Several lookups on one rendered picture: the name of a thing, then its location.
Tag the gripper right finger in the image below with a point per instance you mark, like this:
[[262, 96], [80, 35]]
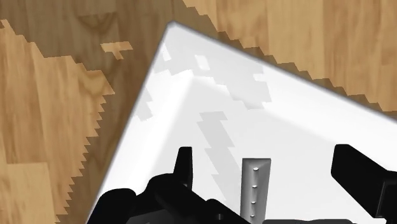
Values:
[[363, 173]]

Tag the grey studded metal bar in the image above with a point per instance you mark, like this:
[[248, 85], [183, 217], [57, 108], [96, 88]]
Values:
[[255, 192]]

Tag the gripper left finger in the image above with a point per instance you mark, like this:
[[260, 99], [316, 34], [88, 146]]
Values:
[[173, 198]]

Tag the white table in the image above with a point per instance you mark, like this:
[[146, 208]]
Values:
[[294, 124]]

